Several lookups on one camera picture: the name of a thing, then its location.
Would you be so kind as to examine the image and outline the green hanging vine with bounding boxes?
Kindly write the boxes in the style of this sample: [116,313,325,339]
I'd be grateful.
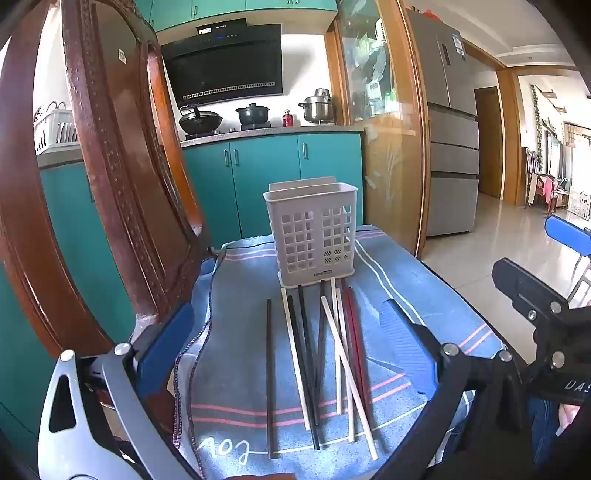
[531,85,566,158]

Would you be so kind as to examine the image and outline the person's right hand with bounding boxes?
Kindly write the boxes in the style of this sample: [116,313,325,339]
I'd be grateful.
[556,402,585,437]

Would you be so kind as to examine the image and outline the black wok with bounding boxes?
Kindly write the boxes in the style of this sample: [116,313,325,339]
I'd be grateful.
[178,106,223,137]

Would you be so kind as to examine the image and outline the black chopstick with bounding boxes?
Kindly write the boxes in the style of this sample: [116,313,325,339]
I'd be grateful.
[287,295,321,452]
[298,284,321,424]

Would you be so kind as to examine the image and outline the clothes drying rack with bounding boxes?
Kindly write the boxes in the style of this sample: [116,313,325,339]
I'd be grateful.
[526,171,571,210]

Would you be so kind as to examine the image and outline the carved wooden chair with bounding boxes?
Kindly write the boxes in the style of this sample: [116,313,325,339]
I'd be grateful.
[0,0,218,435]

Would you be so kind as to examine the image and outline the teal base cabinets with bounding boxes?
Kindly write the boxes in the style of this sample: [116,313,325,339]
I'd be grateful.
[0,131,363,462]

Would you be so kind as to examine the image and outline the black range hood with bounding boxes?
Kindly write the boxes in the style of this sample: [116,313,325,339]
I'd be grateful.
[159,18,283,110]

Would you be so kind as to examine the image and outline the white plastic utensil basket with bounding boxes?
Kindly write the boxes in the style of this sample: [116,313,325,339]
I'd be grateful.
[263,175,358,289]

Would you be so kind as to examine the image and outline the person's dark blue pants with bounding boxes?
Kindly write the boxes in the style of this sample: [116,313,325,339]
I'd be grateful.
[526,397,591,467]

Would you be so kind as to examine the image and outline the blue chair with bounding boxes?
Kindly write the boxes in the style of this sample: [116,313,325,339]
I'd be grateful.
[545,215,591,301]

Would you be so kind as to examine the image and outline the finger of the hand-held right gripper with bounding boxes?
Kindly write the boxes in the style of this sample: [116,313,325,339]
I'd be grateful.
[491,257,570,325]

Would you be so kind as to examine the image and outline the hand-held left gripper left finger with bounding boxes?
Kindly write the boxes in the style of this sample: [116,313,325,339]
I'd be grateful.
[38,301,205,480]

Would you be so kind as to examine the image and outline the stainless steel pot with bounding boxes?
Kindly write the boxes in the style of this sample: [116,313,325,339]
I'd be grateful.
[298,89,335,124]

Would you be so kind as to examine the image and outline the grey kitchen countertop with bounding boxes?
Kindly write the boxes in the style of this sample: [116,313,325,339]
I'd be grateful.
[180,124,365,149]

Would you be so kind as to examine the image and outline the black cooking pot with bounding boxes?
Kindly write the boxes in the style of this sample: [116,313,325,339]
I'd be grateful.
[235,103,272,130]

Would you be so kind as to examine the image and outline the dark brown chopstick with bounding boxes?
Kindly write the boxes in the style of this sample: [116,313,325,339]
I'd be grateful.
[265,298,279,460]
[314,281,328,401]

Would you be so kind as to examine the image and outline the white dish rack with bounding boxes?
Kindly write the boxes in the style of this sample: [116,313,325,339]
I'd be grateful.
[33,104,81,155]

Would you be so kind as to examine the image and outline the teal wall cabinets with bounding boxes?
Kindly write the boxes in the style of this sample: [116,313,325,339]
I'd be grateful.
[134,0,340,33]

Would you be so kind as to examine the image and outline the blue striped cloth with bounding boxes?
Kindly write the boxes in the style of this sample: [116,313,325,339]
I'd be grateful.
[173,224,506,480]

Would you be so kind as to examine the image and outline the silver refrigerator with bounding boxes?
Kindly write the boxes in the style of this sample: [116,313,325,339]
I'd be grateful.
[406,9,481,238]

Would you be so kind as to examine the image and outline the wooden framed glass door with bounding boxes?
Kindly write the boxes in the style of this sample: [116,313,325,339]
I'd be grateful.
[323,0,432,259]

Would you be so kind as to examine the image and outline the gas stove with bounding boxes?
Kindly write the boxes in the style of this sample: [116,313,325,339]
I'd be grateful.
[185,121,273,141]

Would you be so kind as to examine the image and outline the brown wooden door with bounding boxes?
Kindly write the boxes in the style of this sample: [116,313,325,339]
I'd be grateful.
[475,85,505,200]

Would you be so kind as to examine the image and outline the wooden doorway frame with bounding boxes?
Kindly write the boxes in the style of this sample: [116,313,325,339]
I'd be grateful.
[496,65,527,208]

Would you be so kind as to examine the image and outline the red chopstick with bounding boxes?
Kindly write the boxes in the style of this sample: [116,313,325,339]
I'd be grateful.
[341,285,366,409]
[348,286,372,417]

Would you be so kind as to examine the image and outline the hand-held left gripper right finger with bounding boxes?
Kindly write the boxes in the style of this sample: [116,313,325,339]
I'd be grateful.
[369,299,533,480]

